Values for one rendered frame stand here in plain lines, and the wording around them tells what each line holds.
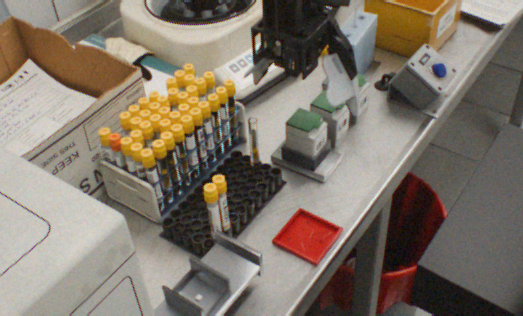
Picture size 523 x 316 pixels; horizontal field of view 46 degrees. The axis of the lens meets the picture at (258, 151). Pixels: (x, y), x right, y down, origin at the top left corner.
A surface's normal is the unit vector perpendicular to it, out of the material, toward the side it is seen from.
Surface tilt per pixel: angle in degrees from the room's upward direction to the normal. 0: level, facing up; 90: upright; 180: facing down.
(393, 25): 90
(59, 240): 0
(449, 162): 0
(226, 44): 90
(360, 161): 0
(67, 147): 95
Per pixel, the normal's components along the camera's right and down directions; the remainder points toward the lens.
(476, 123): -0.05, -0.74
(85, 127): 0.83, 0.39
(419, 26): -0.61, 0.56
